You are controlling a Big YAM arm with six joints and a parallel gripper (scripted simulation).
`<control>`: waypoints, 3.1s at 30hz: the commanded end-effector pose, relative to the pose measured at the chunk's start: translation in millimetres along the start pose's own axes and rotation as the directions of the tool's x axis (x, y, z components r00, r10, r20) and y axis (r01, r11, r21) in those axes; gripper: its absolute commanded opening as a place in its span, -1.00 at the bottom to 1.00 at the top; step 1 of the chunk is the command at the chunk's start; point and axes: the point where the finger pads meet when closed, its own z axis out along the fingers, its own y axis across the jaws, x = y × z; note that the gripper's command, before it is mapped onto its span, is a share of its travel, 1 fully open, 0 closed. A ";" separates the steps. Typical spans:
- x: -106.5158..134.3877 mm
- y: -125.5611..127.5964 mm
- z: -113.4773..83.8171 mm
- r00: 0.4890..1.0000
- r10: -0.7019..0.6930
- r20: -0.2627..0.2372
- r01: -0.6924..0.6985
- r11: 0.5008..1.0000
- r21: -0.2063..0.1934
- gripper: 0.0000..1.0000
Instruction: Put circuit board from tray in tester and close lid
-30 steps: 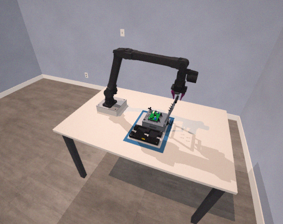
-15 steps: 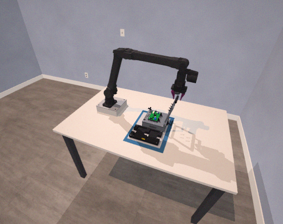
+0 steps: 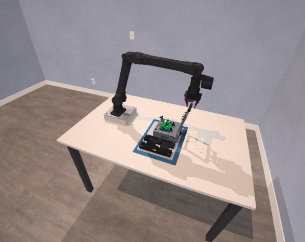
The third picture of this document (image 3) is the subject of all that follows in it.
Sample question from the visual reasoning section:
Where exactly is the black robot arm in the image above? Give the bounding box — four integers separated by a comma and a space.
110, 51, 214, 117

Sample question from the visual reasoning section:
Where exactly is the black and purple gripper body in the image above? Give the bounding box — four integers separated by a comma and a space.
184, 90, 202, 102

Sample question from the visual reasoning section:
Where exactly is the green circuit board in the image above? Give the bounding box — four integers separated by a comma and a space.
160, 120, 173, 131

